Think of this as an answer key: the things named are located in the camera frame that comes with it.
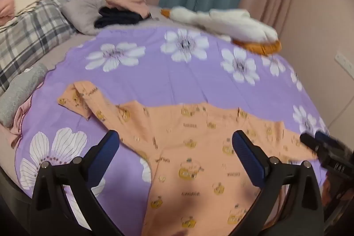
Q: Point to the grey plaid pillow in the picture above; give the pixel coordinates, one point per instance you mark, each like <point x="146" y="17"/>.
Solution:
<point x="30" y="34"/>

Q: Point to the pink cloth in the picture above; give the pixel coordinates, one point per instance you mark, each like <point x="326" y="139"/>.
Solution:
<point x="18" y="120"/>

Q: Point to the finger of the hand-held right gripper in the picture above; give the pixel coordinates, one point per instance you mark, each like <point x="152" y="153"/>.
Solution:
<point x="323" y="137"/>
<point x="309" y="141"/>

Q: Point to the purple floral blanket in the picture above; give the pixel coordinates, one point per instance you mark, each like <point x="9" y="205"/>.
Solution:
<point x="166" y="78"/>

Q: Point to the orange printed baby garment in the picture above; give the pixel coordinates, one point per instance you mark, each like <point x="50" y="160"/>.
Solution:
<point x="193" y="142"/>

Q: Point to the dark navy folded clothes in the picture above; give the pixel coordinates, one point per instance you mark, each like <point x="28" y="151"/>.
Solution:
<point x="116" y="17"/>

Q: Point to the white goose plush toy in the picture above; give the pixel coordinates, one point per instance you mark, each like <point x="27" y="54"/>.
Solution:
<point x="221" y="21"/>

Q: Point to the grey knit sweater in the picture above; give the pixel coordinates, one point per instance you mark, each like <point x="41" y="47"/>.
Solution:
<point x="19" y="95"/>

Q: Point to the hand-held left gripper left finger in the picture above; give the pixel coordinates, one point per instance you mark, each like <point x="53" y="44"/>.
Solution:
<point x="106" y="149"/>

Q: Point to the white wall socket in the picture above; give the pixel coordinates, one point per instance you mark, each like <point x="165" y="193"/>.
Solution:
<point x="344" y="61"/>

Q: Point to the plain grey pillow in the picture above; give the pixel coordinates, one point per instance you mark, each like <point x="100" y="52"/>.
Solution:
<point x="83" y="14"/>

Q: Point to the pink folded clothes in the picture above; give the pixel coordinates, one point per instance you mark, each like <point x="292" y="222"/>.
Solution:
<point x="130" y="3"/>

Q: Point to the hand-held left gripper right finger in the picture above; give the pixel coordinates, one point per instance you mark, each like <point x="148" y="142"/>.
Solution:
<point x="246" y="153"/>

